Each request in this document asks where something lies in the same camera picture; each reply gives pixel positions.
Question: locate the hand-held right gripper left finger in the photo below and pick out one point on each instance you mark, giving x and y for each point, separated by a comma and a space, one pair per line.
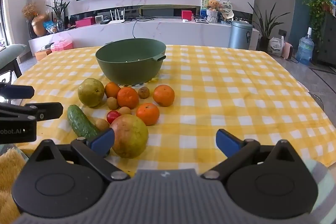
101, 142

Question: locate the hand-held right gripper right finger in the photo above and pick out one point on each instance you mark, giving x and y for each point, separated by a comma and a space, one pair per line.
227, 144

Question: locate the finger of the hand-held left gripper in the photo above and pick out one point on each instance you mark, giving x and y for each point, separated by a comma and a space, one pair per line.
47, 110
18, 91

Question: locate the brown longan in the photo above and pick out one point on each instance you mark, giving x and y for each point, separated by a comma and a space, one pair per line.
111, 103
101, 124
124, 110

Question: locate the red cherry tomato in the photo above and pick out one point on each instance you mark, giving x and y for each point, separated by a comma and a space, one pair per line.
113, 116

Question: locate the green yellow pear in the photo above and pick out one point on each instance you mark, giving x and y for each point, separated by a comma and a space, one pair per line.
91, 92

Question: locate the orange mandarin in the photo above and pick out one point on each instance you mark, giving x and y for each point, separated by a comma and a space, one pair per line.
111, 88
163, 95
127, 98
147, 114

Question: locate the kiwi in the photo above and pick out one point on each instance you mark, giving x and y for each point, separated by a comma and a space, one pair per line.
143, 92

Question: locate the green plastic bowl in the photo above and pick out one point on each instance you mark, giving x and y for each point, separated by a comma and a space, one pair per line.
130, 66

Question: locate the green cucumber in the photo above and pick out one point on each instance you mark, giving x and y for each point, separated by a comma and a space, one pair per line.
81, 121

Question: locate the green cushioned chair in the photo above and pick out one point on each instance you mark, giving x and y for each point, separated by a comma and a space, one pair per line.
10, 56

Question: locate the yellow fluffy cushion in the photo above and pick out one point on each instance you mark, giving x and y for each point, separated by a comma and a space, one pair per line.
8, 174

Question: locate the small wooden box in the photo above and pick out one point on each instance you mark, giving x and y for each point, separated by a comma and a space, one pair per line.
43, 54

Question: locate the yellow checkered tablecloth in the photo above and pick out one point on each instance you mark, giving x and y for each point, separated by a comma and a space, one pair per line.
223, 98

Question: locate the pink plastic storage box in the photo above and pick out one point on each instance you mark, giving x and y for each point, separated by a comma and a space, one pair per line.
61, 45

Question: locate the orange round vase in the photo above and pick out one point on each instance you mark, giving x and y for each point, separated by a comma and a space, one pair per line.
40, 24

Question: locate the blue snack bag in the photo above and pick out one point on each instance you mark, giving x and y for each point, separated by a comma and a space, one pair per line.
51, 27

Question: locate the dried flower bunch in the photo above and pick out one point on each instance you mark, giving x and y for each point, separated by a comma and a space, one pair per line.
29, 11

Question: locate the green plant in glass vase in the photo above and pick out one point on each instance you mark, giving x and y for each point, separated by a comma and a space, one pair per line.
59, 12

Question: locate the pink flat box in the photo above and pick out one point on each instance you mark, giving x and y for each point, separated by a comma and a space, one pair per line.
84, 22

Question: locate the grey green blanket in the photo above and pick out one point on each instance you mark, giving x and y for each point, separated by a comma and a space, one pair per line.
324, 182

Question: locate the small white device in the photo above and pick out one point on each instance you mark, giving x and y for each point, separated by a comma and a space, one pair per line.
99, 19

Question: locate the white plastic bag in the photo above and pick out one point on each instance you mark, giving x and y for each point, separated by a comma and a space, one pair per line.
275, 47

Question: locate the grey metal trash can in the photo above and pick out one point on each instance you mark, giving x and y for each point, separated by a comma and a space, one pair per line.
240, 35

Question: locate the pink small heater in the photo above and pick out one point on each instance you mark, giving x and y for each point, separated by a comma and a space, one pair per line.
288, 50

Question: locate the white router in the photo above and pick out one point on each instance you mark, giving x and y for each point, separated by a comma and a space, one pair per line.
117, 21

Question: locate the blue water bottle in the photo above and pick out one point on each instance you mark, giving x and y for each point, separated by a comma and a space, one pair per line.
304, 49

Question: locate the long leaf potted plant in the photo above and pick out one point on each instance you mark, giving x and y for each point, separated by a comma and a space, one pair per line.
265, 26

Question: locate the white marble television cabinet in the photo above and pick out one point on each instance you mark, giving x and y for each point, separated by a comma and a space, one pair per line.
170, 31

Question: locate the landscape picture board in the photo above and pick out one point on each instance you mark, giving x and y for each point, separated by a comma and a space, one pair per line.
225, 10

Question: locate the red box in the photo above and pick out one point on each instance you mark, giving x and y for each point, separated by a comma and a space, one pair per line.
186, 14

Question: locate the brown teddy bear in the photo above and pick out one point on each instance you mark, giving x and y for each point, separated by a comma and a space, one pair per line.
213, 5

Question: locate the dark grey drawer cabinet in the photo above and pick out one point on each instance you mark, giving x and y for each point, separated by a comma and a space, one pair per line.
329, 41

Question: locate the leafy green potted plant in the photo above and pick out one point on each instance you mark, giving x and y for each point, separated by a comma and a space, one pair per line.
317, 6

